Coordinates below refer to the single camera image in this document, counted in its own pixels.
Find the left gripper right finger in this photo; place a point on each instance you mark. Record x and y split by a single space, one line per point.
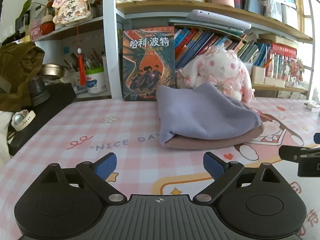
224 174

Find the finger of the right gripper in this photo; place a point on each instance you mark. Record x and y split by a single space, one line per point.
316 138

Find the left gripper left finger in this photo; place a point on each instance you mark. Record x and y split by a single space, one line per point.
95 175

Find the purple and pink sweater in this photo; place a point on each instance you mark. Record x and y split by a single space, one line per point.
203 119

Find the pink checkered table mat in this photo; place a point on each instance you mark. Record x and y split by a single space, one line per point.
88 130

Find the wooden desk shelf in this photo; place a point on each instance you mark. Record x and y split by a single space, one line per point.
276 88

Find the white pen holder box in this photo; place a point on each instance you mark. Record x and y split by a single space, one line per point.
258 75

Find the white smart watch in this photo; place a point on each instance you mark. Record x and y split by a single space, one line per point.
22 119

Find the red hanging tassel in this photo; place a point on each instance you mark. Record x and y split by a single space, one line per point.
80 61

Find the white green lid jar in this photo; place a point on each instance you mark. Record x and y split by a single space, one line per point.
95 81

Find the white pink plush bunny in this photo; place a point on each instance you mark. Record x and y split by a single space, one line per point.
220 67

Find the metal round tin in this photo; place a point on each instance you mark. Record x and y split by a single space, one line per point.
55 71

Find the Harry Potter book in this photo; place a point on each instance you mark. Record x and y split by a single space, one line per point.
148 62

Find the olive green cloth bag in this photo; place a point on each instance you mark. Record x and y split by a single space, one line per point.
19 64

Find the white tablet on books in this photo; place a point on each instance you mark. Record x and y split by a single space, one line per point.
211 17

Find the pink cartoon sign ornament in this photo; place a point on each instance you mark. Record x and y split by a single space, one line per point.
70 12

